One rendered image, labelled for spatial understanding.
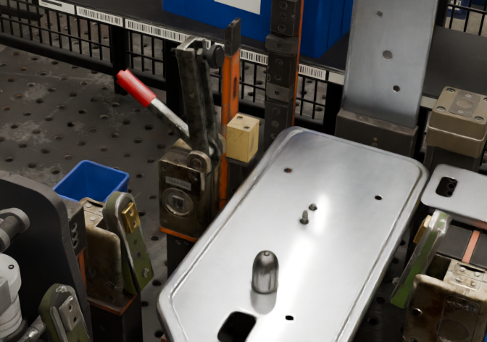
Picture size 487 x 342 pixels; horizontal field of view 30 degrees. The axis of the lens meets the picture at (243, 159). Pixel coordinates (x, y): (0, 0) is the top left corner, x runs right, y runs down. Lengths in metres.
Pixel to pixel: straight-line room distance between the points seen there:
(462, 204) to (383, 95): 0.22
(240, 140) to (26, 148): 0.69
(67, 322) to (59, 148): 0.90
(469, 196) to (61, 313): 0.58
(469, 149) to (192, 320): 0.49
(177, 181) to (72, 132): 0.69
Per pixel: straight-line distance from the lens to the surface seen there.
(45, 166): 1.76
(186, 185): 1.17
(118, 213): 1.02
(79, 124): 1.87
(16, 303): 0.98
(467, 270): 1.07
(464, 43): 1.54
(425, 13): 1.26
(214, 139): 1.16
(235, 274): 1.08
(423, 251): 1.03
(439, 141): 1.32
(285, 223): 1.16
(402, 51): 1.30
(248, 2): 1.46
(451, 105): 1.31
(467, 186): 1.26
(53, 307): 0.92
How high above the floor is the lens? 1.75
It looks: 37 degrees down
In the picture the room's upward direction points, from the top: 2 degrees clockwise
